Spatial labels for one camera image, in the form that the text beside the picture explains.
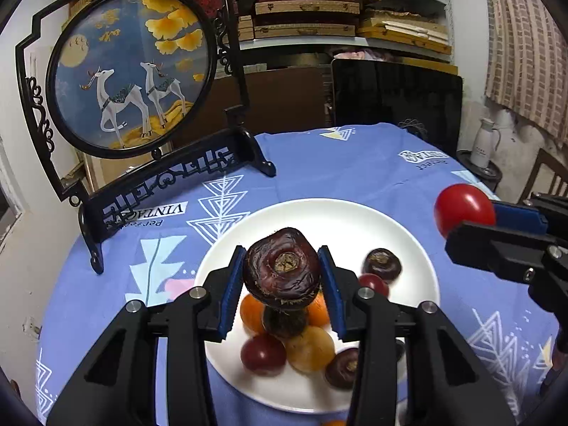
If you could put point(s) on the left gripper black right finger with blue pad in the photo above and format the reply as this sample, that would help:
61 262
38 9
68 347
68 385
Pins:
447 384

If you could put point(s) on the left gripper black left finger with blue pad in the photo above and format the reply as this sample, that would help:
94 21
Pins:
115 384

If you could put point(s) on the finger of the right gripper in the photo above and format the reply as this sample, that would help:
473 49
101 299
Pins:
511 255
519 218

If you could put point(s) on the small red tomato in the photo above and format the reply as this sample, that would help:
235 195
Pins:
461 202

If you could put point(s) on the dark water chestnut with roots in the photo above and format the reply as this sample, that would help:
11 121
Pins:
284 324

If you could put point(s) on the dark chestnut flat top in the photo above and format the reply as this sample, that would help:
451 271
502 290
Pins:
283 270

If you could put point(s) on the wooden chair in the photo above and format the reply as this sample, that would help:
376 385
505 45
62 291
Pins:
548 176

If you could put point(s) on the blue patterned tablecloth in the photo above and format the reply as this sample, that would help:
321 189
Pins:
377 189

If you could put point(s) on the white thermos jug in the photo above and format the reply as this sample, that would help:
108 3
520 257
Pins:
486 142

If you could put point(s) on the dark chestnut front plate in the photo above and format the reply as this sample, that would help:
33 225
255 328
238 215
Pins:
341 372

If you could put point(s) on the orange tangerine lower table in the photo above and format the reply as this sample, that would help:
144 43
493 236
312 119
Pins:
335 422

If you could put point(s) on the dark red plum back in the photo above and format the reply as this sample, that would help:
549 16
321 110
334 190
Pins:
375 283

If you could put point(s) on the dark red plum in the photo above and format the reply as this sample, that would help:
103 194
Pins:
375 283
264 355

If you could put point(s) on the dark chestnut behind plum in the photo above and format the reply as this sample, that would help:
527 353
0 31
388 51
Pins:
382 263

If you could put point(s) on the yellow pale fruit on plate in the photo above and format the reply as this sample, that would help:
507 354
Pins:
311 351

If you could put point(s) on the orange tangerine middle plate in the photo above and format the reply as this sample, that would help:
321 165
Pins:
317 314

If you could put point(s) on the orange tangerine plate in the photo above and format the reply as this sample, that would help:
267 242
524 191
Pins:
317 314
251 312

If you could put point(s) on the dark red plum front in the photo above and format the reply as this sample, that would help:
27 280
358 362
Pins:
264 355

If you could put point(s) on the black chair back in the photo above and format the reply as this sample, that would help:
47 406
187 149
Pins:
424 102

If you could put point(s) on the orange tangerine left plate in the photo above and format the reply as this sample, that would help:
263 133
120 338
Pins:
251 312

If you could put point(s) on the beige patterned curtain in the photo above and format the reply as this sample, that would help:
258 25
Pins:
527 65

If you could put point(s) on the shelf with wooden boxes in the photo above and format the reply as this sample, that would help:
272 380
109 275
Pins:
281 33

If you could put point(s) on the round deer embroidery screen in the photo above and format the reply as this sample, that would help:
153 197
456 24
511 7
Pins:
125 74

